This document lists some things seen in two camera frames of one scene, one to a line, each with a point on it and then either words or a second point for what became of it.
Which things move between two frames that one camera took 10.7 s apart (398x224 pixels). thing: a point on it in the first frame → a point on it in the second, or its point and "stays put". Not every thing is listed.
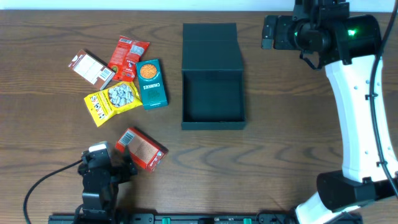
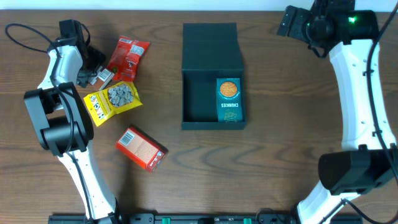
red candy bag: (127, 53) stays put
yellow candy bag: (119, 97) stays put
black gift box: (212, 77) stays put
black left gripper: (111, 166) → (92, 66)
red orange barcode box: (143, 150) stays put
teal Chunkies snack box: (152, 84) → (229, 100)
